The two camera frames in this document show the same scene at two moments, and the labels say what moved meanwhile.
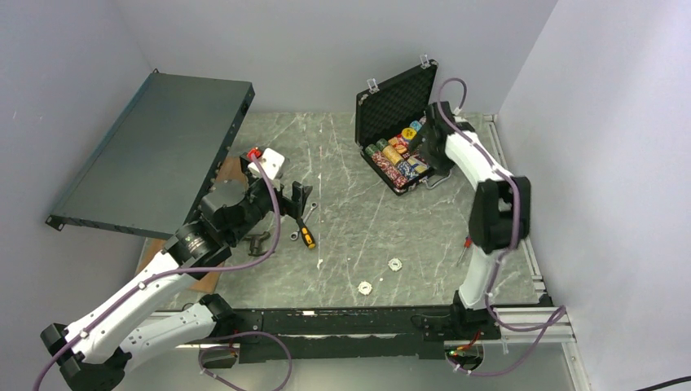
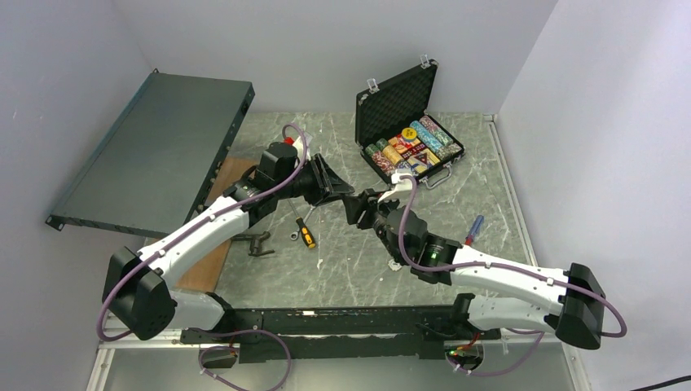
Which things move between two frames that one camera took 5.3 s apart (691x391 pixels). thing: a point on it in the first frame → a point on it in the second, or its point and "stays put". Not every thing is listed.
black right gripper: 442,164 → 355,205
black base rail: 354,332 stays put
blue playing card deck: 417,164 stays put
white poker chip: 394,264 stays put
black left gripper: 299,194 → 328,185
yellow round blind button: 409,133 stays put
